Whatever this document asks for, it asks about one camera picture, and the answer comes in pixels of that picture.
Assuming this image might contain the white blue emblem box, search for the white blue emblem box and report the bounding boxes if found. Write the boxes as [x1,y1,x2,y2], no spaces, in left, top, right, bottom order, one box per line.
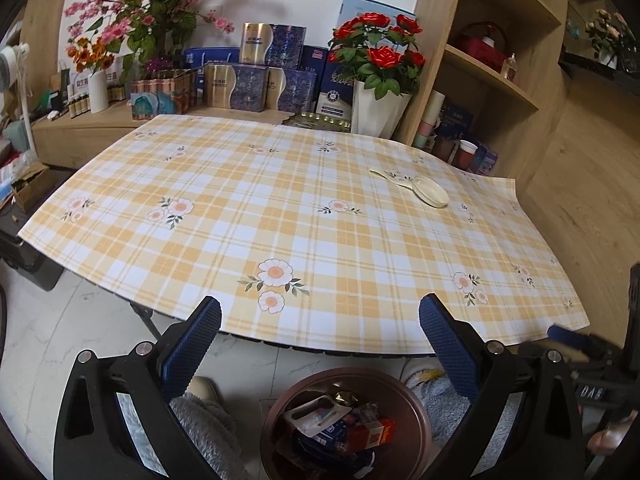
[315,72,358,117]

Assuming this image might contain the white blister card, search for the white blister card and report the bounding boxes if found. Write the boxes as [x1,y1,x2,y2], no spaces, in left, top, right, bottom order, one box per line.
[284,394,353,433]

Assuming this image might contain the person's right hand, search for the person's right hand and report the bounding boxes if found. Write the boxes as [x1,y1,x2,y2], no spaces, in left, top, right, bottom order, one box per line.
[587,407,640,457]

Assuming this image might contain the pink blossom artificial plant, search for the pink blossom artificial plant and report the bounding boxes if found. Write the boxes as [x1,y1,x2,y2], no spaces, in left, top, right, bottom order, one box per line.
[65,0,273,76]

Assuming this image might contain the wooden shelf unit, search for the wooden shelf unit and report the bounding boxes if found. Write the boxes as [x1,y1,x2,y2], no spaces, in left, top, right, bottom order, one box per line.
[395,0,571,186]

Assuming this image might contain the blue gold gift box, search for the blue gold gift box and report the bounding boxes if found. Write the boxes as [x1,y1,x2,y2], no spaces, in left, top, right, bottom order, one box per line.
[265,66,318,111]
[241,22,307,68]
[202,62,268,111]

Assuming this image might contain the person's left leg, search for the person's left leg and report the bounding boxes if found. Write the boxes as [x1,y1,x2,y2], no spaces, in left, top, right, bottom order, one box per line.
[170,390,251,480]

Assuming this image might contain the low wooden cabinet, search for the low wooden cabinet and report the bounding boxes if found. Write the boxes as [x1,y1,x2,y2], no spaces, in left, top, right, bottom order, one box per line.
[32,100,291,171]

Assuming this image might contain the gold leaf tray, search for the gold leaf tray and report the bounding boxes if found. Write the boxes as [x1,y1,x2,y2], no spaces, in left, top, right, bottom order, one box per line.
[282,111,353,132]

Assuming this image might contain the red gift basket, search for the red gift basket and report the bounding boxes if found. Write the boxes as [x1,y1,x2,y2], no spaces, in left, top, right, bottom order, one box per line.
[459,21,508,73]

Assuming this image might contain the black table frame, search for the black table frame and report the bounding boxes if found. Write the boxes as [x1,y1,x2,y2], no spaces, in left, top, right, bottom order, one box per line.
[127,301,168,343]

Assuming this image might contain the stack of pastel cups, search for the stack of pastel cups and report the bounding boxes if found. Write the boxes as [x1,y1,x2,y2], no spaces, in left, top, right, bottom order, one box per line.
[412,90,447,150]

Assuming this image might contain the corrugated decorated tin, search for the corrugated decorated tin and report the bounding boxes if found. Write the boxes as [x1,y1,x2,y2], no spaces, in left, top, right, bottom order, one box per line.
[130,70,197,121]

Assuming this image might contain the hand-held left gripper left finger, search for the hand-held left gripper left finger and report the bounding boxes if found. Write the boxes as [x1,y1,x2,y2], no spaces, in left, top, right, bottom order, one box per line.
[52,296,223,480]

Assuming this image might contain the white desk fan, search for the white desk fan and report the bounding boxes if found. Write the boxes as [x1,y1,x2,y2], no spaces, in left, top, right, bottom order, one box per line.
[0,45,38,158]

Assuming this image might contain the brown glass cup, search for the brown glass cup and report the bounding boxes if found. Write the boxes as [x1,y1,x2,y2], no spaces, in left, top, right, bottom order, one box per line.
[432,135,456,161]

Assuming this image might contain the beige slipper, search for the beige slipper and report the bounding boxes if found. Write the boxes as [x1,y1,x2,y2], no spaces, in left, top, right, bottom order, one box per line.
[187,375,222,403]

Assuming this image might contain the row of small brown bottles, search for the row of small brown bottles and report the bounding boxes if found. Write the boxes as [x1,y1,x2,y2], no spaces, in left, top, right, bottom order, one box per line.
[67,85,126,118]

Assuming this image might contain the black case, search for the black case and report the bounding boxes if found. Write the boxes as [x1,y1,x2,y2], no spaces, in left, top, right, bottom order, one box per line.
[0,205,66,291]

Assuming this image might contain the white plastic spoon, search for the white plastic spoon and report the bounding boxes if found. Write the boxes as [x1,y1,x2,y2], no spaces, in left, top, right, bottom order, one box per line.
[369,167,416,187]

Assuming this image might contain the small purple box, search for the small purple box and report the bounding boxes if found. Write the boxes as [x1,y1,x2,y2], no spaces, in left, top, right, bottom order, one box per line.
[472,142,501,176]

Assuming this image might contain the orange artificial flowers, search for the orange artificial flowers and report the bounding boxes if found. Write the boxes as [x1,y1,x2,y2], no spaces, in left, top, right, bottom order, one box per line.
[67,40,118,73]

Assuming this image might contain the brown round bin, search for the brown round bin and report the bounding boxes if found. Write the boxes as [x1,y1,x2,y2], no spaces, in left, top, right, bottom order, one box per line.
[260,367,433,480]

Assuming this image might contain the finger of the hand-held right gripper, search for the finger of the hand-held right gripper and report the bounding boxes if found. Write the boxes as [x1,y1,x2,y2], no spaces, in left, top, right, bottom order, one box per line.
[546,324,608,358]

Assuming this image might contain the person's leg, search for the person's leg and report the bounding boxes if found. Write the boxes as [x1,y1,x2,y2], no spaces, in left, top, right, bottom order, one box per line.
[170,390,251,480]
[405,367,483,456]

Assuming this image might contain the red paper cup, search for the red paper cup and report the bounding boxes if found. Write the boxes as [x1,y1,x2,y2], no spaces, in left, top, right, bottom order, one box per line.
[452,140,478,171]

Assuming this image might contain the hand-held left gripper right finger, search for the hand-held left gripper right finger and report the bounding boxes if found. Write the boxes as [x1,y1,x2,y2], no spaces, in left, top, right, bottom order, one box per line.
[419,293,586,480]

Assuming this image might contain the small cardboard box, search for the small cardboard box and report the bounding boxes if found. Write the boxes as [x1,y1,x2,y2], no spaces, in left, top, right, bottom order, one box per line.
[10,162,51,211]

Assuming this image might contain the dark blue illustrated box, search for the dark blue illustrated box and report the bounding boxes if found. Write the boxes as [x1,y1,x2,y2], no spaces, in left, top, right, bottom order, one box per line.
[440,102,476,141]

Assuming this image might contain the flat dark blue box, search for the flat dark blue box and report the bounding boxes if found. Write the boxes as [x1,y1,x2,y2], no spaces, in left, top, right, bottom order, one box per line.
[182,47,243,106]

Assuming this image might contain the large light blue box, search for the large light blue box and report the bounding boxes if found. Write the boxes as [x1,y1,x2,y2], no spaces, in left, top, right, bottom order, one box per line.
[341,0,417,28]

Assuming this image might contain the tall dark blue box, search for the tall dark blue box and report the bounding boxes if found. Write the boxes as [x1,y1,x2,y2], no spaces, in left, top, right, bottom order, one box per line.
[300,45,331,73]

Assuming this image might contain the black countertop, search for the black countertop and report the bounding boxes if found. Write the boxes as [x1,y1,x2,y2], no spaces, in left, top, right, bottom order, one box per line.
[557,52,640,93]

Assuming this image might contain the white round lid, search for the white round lid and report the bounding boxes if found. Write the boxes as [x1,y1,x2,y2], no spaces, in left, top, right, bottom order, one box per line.
[410,175,449,208]

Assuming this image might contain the pink roses in pot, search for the pink roses in pot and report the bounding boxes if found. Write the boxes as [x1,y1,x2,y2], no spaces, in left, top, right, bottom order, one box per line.
[585,9,637,68]

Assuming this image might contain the yellow plaid floral tablecloth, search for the yellow plaid floral tablecloth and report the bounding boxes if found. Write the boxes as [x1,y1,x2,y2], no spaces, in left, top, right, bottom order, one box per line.
[17,114,591,358]

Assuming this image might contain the white yellow slipper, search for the white yellow slipper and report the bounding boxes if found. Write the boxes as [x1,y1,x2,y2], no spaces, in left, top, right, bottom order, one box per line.
[401,357,441,386]

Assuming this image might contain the red roses in white pot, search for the red roses in white pot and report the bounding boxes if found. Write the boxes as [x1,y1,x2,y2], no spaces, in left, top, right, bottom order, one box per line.
[327,11,426,138]

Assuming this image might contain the small blue box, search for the small blue box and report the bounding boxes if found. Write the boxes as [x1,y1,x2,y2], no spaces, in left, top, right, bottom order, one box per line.
[312,422,351,453]

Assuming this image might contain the person's right leg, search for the person's right leg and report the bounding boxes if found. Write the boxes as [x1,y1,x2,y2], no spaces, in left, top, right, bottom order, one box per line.
[405,367,483,456]

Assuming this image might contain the red cigarette box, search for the red cigarette box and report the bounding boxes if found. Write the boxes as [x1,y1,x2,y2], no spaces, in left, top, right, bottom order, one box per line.
[347,417,396,453]

